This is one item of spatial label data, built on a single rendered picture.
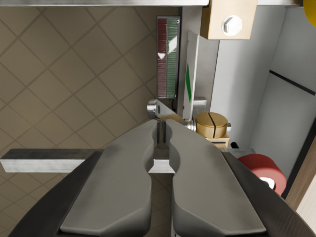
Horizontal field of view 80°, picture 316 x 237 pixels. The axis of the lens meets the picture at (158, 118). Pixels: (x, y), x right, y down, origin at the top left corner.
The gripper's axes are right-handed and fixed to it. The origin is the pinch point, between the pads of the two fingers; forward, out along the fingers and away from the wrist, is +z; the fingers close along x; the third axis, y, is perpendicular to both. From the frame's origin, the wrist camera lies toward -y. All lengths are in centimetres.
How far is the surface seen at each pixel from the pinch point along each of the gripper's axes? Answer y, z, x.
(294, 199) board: 20.5, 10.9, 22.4
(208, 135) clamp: 9.2, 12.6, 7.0
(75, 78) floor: 25, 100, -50
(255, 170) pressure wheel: 12.5, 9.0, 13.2
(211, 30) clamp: -4.9, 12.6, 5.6
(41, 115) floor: 51, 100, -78
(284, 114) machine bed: 12.9, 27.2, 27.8
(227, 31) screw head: -4.9, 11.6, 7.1
